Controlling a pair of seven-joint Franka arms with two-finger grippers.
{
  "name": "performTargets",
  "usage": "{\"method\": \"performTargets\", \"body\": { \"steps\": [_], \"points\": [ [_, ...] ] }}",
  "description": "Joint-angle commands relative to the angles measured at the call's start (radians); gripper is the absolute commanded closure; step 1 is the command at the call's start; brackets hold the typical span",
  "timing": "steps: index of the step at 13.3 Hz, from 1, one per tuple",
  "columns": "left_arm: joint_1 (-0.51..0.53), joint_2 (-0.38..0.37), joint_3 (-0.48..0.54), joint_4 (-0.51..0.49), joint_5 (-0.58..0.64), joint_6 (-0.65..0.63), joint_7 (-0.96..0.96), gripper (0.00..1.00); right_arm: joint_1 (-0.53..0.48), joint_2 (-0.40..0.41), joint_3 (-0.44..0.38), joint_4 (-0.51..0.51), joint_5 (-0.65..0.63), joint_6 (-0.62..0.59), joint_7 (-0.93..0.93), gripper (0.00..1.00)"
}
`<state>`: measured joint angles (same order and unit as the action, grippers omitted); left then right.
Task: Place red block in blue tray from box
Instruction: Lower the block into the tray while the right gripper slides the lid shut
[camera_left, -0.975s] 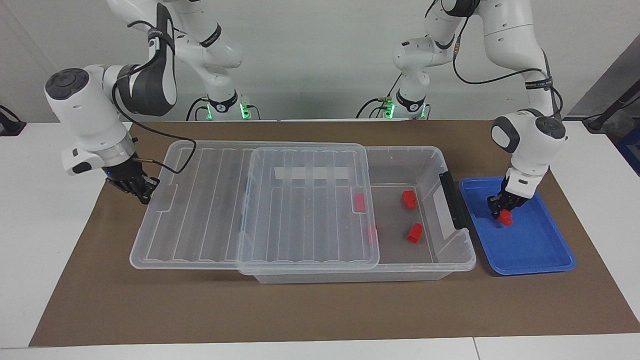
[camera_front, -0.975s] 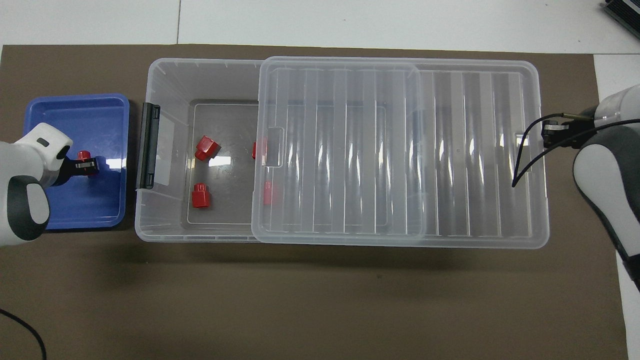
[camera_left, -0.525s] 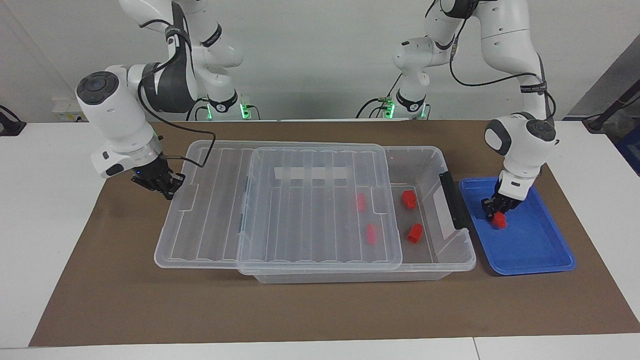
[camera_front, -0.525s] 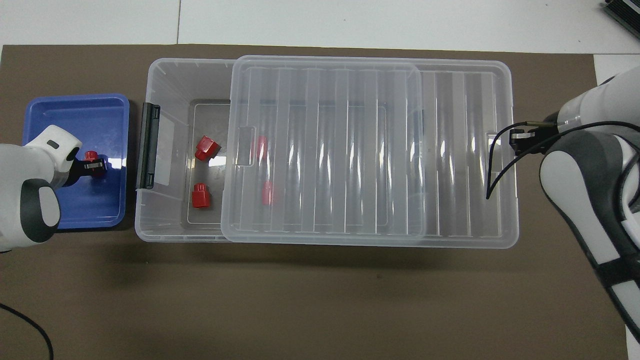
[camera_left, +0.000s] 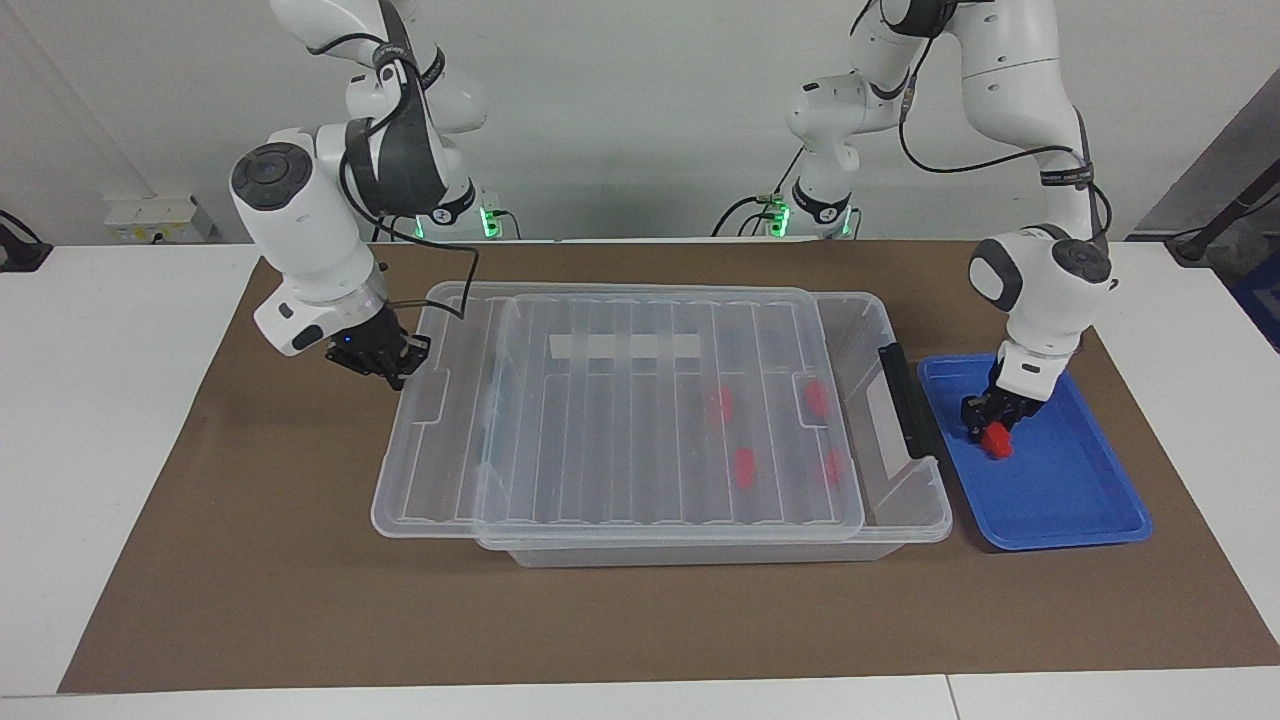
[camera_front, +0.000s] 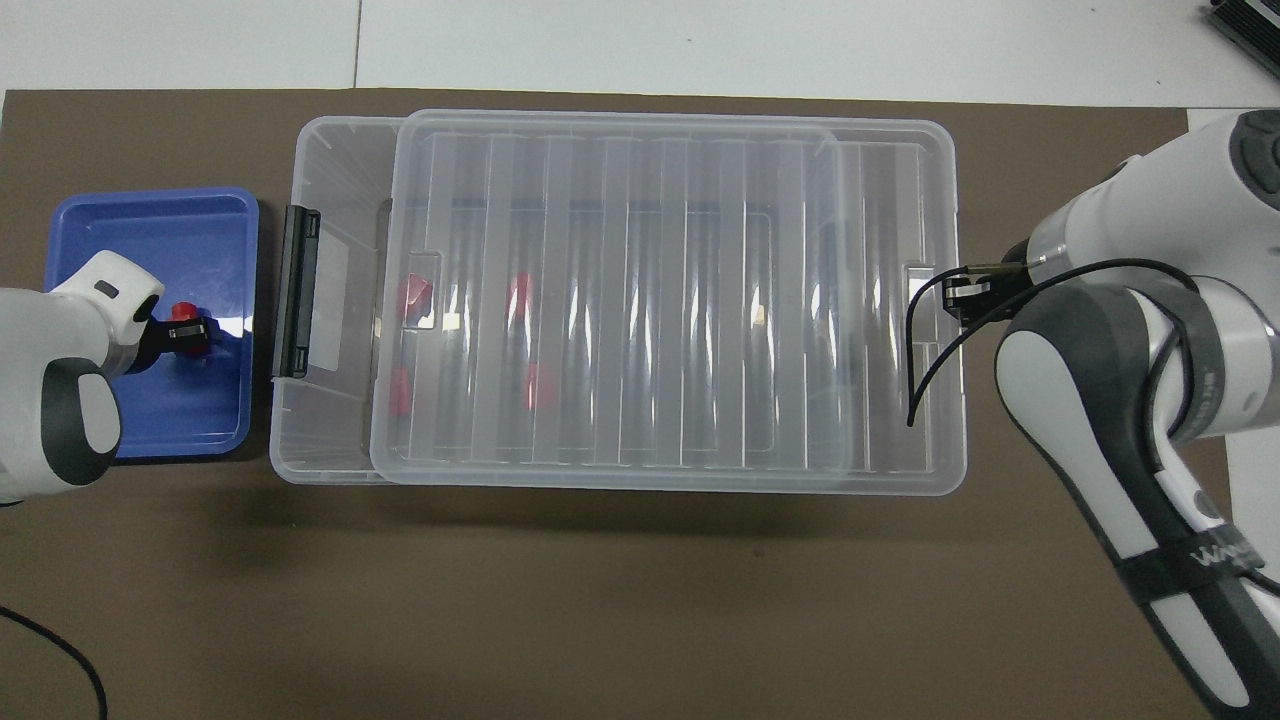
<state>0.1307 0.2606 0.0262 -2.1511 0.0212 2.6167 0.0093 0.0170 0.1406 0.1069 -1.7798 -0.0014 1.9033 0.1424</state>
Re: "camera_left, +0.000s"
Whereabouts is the clear ribbed box lid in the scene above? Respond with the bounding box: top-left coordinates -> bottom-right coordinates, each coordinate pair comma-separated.
371,282 -> 866,551

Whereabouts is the dark grey box latch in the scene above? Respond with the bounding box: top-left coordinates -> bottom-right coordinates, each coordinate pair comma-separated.
878,343 -> 941,461

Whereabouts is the blue plastic tray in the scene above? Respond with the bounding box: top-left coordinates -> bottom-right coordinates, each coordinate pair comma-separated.
917,351 -> 1154,552

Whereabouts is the clear plastic storage box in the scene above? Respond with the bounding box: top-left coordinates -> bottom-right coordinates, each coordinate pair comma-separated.
475,290 -> 953,569

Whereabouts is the brown table mat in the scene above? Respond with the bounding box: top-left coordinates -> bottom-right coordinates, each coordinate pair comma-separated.
57,238 -> 1280,695

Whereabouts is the blue crate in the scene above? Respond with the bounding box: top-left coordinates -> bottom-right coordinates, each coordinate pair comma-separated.
1230,250 -> 1280,353

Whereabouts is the black stand leg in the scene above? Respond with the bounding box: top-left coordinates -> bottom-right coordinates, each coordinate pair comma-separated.
1165,160 -> 1280,266

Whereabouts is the black table clamp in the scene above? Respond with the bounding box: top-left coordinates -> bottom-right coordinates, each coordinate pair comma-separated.
0,210 -> 53,273

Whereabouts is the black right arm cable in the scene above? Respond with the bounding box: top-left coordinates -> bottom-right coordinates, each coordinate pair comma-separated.
305,30 -> 481,321

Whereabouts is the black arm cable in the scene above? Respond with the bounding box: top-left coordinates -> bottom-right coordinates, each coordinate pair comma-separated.
305,30 -> 481,321
897,20 -> 1114,241

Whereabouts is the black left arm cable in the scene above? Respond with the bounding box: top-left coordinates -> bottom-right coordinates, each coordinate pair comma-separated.
897,20 -> 1114,241

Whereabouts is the white wall power strip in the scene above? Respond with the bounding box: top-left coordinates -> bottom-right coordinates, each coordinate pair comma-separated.
105,197 -> 216,244

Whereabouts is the black base cable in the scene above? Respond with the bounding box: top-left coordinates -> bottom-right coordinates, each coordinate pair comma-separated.
712,150 -> 809,238

